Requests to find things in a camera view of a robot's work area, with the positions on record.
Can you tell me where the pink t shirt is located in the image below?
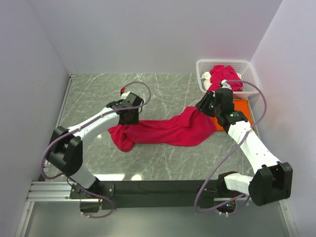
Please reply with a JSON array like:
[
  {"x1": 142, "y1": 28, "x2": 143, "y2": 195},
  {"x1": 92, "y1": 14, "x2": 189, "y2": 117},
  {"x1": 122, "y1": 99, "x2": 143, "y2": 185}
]
[{"x1": 108, "y1": 106, "x2": 217, "y2": 152}]

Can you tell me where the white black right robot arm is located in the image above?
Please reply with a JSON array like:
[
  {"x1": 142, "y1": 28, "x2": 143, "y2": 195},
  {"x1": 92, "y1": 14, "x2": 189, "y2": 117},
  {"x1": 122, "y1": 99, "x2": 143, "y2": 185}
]
[{"x1": 196, "y1": 88, "x2": 293, "y2": 206}]

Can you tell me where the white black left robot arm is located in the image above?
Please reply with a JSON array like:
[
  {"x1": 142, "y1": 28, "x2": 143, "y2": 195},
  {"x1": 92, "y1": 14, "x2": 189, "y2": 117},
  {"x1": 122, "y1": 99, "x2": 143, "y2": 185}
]
[{"x1": 45, "y1": 91, "x2": 144, "y2": 198}]

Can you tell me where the folded orange t shirt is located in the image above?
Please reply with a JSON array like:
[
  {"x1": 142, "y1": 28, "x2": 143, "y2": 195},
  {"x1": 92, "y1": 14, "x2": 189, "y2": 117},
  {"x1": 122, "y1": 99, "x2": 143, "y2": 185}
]
[{"x1": 210, "y1": 99, "x2": 253, "y2": 131}]

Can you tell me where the white cloth in basket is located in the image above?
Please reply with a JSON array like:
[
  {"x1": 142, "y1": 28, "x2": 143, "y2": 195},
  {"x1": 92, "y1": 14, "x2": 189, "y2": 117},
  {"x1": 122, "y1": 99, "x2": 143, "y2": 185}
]
[{"x1": 201, "y1": 72, "x2": 212, "y2": 91}]

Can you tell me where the crumpled pink shirt in basket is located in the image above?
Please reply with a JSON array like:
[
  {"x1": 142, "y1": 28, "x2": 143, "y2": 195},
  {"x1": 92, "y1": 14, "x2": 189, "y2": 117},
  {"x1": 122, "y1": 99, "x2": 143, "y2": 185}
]
[{"x1": 208, "y1": 65, "x2": 243, "y2": 91}]

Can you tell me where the white plastic laundry basket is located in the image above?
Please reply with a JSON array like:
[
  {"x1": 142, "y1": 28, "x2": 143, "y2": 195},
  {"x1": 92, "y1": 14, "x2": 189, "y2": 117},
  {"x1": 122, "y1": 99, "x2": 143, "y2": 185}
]
[{"x1": 196, "y1": 59, "x2": 260, "y2": 99}]

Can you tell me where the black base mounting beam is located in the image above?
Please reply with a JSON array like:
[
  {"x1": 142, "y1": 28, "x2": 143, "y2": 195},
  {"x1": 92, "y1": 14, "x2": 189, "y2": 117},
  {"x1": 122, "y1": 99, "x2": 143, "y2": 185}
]
[{"x1": 69, "y1": 180, "x2": 247, "y2": 213}]

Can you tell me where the aluminium front frame rail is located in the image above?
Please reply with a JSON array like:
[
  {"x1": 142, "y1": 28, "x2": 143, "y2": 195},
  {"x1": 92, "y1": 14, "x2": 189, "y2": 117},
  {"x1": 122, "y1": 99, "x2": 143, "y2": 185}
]
[{"x1": 26, "y1": 181, "x2": 72, "y2": 202}]

